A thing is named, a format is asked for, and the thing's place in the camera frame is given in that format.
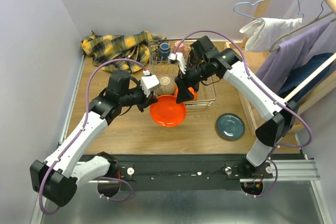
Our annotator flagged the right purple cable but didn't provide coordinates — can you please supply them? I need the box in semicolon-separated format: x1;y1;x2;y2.
173;30;313;198

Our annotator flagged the grey wire hanger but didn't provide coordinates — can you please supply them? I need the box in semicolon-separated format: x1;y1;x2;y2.
268;0;332;53

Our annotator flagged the white cloth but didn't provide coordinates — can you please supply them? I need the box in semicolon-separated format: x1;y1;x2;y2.
239;18;302;52

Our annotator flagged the navy blue garment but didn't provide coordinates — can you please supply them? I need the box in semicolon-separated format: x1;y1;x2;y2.
277;52;333;103

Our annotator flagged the right white camera module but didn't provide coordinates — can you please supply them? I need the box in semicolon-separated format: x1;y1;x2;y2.
167;52;186;74

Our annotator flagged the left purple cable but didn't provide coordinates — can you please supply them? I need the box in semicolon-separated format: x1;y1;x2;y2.
38;58;152;215

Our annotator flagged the blue mug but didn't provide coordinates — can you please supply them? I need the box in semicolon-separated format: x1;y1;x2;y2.
156;42;171;61

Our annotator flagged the purple garment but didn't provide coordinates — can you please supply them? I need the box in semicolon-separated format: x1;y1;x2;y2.
256;21;331;92

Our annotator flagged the purple cable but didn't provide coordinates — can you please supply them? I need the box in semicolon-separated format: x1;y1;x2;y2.
38;58;152;215
173;30;313;198

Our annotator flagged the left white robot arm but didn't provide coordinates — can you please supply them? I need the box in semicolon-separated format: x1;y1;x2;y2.
29;70;160;213

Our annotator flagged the orange plate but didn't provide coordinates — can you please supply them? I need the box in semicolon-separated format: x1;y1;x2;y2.
150;95;187;127

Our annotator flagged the aluminium rail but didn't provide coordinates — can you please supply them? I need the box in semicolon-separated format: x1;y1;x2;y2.
41;158;321;183

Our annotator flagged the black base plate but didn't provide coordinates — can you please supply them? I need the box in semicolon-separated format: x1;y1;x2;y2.
86;153;274;192

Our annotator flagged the white camera module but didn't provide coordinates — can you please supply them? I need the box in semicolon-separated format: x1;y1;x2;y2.
167;52;186;74
140;70;160;97

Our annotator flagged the blue wire hanger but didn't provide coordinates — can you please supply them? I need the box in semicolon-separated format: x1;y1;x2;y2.
232;0;305;20

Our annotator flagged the orange bowl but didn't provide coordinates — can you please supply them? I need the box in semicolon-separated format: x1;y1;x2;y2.
174;87;198;102

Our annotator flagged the wire metal dish rack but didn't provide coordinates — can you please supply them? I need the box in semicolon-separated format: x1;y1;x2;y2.
149;38;216;109

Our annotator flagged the teal blue plate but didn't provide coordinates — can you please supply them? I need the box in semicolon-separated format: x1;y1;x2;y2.
215;113;245;141

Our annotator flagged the pink white mug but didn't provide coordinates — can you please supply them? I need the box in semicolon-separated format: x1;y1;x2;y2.
173;41;190;56

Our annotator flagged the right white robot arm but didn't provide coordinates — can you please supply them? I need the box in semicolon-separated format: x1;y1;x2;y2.
168;36;298;178

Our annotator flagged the left white camera module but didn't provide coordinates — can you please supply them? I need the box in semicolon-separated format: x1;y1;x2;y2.
140;70;160;97

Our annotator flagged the yellow plaid shirt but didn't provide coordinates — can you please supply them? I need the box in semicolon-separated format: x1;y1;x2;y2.
81;30;166;67

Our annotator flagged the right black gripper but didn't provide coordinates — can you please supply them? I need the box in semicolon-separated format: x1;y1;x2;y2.
174;60;211;104

